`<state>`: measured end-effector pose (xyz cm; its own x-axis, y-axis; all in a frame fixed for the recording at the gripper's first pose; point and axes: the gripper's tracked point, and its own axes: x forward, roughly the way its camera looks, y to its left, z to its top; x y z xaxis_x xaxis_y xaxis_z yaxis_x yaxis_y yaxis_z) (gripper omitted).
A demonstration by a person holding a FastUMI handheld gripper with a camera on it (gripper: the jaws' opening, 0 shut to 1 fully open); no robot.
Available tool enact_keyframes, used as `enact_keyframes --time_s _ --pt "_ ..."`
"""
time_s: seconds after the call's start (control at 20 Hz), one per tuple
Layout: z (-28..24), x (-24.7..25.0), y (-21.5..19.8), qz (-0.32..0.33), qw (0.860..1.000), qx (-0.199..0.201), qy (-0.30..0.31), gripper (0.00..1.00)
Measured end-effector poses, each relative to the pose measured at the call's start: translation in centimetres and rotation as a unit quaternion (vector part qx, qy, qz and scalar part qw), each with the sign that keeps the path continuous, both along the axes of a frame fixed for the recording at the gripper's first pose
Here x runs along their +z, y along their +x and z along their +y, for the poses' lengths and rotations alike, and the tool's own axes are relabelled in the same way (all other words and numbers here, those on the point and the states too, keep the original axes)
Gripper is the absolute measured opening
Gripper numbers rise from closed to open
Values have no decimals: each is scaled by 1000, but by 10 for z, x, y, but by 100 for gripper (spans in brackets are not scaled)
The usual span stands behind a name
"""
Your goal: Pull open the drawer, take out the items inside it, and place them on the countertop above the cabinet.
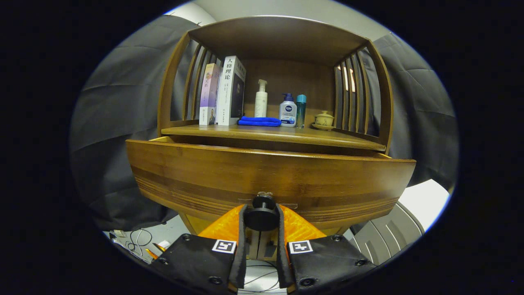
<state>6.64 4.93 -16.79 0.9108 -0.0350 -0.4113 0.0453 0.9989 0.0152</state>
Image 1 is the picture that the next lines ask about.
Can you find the grey ridged object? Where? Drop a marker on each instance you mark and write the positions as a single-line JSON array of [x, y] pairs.
[[389, 237]]

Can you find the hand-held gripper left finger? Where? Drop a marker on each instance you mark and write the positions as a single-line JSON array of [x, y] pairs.
[[241, 254]]

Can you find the wooden drawer with black knob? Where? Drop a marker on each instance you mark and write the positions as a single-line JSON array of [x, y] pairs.
[[266, 172]]

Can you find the blue folded cloth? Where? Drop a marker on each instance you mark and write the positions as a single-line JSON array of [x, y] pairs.
[[260, 121]]

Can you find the white bottle with blue cap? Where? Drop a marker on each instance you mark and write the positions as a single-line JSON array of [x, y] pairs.
[[288, 112]]

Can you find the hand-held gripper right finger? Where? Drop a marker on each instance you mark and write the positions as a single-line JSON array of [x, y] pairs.
[[282, 258]]

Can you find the brown wooden cabinet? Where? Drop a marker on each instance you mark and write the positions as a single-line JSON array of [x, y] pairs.
[[282, 41]]

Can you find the beige lidded teacup with saucer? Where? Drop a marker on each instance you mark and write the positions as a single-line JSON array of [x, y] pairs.
[[324, 120]]

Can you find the purple book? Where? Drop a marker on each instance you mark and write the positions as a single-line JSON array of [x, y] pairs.
[[208, 94]]

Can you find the teal bottle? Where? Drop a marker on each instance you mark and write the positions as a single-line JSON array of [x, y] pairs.
[[301, 112]]

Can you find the thick white book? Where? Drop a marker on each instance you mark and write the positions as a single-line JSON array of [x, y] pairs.
[[225, 94]]

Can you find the wooden countertop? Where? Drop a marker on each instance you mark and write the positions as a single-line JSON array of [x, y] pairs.
[[262, 133]]

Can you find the white table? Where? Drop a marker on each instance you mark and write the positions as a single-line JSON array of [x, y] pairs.
[[425, 200]]

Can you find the white pump bottle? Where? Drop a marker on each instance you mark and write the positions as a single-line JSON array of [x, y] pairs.
[[260, 102]]

